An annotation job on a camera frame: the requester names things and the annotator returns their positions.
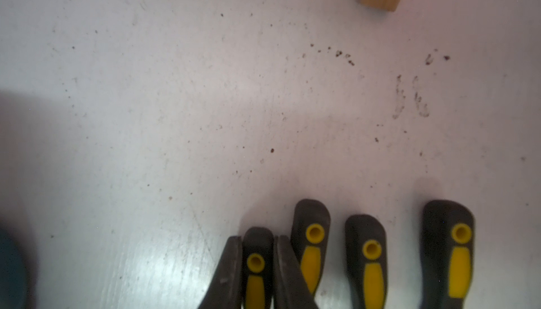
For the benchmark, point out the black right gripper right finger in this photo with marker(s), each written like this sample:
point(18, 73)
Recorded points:
point(290, 291)

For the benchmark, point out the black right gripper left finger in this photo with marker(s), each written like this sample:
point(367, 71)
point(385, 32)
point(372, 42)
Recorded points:
point(225, 289)

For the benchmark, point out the yellow black file tool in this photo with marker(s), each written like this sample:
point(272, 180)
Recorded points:
point(447, 249)
point(257, 272)
point(366, 255)
point(309, 239)

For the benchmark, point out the teal plastic storage box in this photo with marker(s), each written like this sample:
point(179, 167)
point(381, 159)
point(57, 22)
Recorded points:
point(15, 275)

